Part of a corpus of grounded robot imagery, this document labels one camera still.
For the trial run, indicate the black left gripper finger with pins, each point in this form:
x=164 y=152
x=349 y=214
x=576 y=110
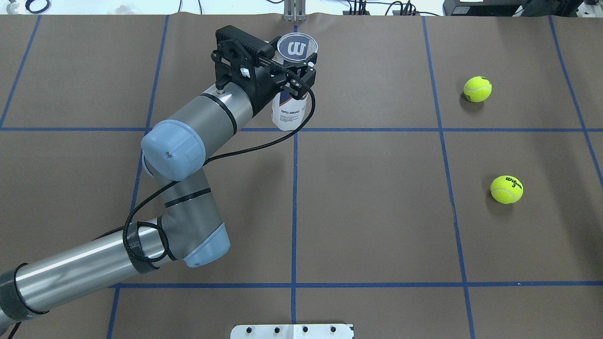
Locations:
x=299 y=84
x=289 y=54

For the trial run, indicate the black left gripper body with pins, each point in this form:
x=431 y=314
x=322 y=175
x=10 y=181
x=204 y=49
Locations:
x=264 y=87

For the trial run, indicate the clear tennis ball can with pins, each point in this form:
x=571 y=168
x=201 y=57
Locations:
x=288 y=113

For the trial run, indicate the yellow tennis ball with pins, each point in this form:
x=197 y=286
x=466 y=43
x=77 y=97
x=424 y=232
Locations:
x=477 y=89
x=506 y=189

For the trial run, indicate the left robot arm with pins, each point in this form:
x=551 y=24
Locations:
x=181 y=220

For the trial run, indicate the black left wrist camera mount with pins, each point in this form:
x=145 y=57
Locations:
x=239 y=56

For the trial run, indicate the aluminium frame post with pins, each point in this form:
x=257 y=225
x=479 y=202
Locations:
x=295 y=11

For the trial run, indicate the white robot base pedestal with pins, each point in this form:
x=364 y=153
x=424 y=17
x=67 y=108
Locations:
x=293 y=331

